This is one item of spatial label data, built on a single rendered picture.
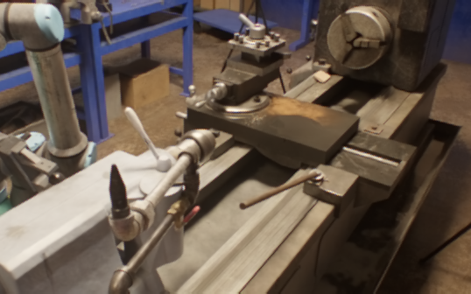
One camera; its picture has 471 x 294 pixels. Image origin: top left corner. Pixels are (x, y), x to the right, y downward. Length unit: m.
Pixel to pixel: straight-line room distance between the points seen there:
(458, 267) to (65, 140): 1.97
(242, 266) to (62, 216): 0.53
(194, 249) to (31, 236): 0.69
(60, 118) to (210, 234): 0.70
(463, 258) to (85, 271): 2.23
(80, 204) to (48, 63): 0.85
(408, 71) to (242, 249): 1.35
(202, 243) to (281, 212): 0.26
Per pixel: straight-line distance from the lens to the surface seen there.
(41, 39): 1.68
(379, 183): 1.61
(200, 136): 1.23
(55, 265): 0.90
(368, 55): 2.20
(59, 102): 1.82
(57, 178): 1.11
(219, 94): 1.78
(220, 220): 1.61
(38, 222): 0.93
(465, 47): 5.76
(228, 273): 1.26
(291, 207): 1.49
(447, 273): 2.74
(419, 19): 2.27
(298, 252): 1.35
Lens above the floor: 1.71
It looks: 29 degrees down
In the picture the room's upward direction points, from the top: 2 degrees clockwise
